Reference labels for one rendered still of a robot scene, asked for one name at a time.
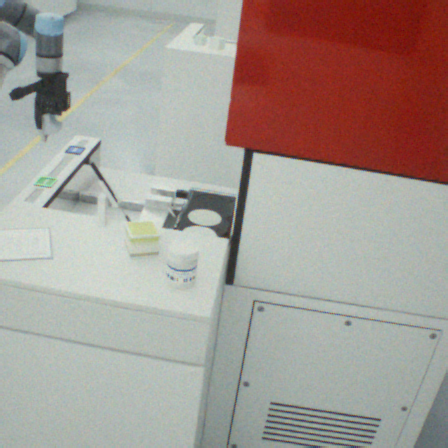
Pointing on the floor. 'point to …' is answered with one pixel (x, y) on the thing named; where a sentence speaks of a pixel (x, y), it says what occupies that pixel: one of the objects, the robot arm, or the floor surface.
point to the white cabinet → (97, 395)
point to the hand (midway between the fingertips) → (42, 137)
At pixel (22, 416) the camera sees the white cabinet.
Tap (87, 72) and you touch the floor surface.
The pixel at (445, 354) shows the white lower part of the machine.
